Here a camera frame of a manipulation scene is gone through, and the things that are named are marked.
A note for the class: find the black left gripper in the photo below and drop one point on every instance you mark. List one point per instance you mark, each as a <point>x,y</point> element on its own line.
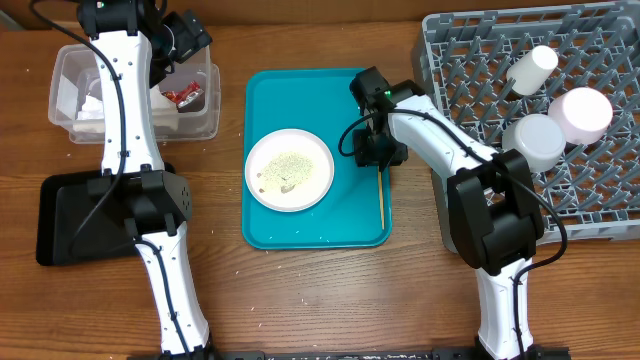
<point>191,35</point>

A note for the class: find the teal serving tray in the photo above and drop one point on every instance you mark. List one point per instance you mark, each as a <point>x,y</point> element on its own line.
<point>318,101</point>

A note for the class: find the red snack wrapper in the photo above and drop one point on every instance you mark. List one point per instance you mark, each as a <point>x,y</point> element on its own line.
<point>185,97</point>

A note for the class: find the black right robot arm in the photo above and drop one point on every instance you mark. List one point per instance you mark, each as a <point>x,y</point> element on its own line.
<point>493,217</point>

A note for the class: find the white cup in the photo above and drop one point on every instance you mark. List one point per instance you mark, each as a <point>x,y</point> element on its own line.
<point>531,71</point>

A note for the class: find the black tray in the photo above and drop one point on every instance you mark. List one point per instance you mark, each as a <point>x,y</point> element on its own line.
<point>84,216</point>

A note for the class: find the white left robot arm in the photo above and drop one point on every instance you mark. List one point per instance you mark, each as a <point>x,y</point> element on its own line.
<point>136,44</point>

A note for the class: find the wooden chopstick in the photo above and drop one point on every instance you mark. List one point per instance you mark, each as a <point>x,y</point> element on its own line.
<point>381,199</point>

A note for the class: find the clear plastic bin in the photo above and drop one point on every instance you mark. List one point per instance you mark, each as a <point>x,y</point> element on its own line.
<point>76,75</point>

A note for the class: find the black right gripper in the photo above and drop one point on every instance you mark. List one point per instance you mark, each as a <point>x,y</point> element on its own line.
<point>363,158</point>

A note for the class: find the grey saucer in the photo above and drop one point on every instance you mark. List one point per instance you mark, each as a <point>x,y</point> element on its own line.
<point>538,138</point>

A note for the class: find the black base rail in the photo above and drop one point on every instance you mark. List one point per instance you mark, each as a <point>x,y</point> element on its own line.
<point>442,353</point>

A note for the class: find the small white bowl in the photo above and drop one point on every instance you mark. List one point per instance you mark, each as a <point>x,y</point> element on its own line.
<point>583,114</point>

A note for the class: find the large white plate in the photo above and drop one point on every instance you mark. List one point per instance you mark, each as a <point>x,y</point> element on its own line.
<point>289,170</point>

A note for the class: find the white napkin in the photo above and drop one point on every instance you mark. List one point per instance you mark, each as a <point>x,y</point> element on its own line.
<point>90,119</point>
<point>164,111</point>

